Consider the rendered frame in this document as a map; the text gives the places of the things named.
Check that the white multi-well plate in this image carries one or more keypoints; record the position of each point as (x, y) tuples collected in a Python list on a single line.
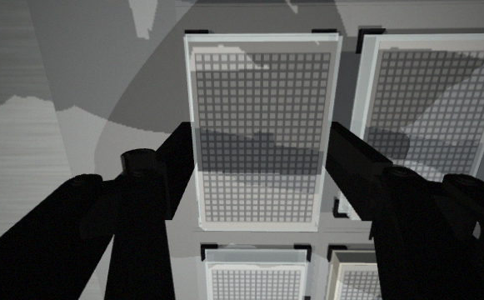
[(353, 275)]

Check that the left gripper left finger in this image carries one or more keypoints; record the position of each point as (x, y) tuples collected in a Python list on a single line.
[(42, 256)]

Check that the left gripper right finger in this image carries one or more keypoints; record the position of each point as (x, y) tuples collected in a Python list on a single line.
[(419, 256)]

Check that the grey flat deck plate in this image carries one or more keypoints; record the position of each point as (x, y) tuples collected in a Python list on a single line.
[(113, 70)]

